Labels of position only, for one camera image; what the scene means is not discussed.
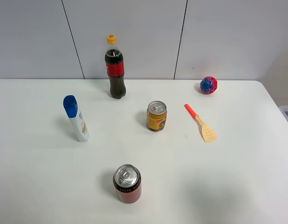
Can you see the red blue glitter ball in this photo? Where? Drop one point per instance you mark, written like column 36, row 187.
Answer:
column 209, row 85

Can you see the yellow drink can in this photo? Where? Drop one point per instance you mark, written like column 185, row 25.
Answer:
column 156, row 116

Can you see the white blue-capped shampoo bottle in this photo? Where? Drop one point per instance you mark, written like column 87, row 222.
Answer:
column 75, row 116

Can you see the orange-handled beige spatula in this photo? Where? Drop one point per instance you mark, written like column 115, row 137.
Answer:
column 208, row 134

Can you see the red soda can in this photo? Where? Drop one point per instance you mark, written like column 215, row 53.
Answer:
column 127, row 181

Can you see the cola bottle yellow cap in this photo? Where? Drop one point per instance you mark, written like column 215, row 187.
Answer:
column 115, row 68

